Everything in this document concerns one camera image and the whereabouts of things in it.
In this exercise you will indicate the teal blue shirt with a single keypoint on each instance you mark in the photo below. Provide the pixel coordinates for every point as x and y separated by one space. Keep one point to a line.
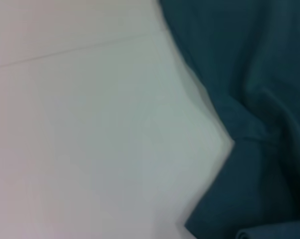
252 74

